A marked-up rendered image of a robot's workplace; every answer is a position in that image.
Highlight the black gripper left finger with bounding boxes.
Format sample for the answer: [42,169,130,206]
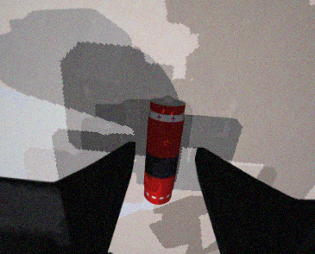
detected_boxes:
[0,142,135,254]

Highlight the red battery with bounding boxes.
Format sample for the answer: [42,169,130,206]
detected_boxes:
[144,95,186,205]

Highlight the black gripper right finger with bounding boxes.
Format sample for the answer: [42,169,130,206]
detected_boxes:
[195,148,315,254]

